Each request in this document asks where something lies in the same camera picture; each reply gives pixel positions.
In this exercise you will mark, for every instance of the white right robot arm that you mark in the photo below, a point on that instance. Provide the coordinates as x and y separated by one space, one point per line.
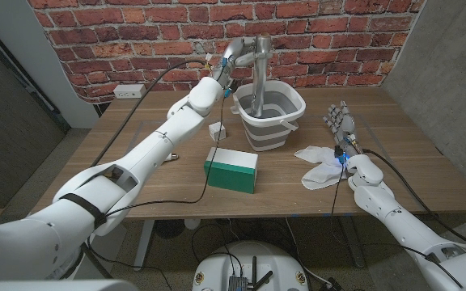
403 226

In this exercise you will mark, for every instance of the white table leg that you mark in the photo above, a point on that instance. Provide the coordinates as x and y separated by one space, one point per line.
144 242

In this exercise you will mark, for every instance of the black antenna device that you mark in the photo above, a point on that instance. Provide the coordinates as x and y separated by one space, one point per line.
237 283

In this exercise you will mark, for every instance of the white grey collapsible bucket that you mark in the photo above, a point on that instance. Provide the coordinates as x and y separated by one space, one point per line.
271 137

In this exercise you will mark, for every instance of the white robot torso base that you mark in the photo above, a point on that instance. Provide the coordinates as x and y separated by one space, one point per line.
217 266

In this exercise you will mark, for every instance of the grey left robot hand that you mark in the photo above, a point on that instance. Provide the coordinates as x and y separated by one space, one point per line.
233 54

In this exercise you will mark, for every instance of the white power outlet box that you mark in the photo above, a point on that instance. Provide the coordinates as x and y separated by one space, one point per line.
129 91

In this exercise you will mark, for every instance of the green and white box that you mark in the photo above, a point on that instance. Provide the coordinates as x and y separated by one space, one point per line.
230 177

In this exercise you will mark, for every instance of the small white cube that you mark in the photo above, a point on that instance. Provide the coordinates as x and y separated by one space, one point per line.
221 130

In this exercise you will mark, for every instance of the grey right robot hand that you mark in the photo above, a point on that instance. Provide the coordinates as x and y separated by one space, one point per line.
344 125

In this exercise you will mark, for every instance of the crumpled white cloth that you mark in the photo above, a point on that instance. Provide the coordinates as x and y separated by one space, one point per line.
318 175

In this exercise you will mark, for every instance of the red brick printed backdrop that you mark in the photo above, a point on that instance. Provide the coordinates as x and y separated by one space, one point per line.
136 40

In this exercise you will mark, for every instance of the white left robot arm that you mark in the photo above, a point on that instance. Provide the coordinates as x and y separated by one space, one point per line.
144 153

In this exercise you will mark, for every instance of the shiny metal tube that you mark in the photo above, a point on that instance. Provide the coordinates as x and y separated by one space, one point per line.
259 89

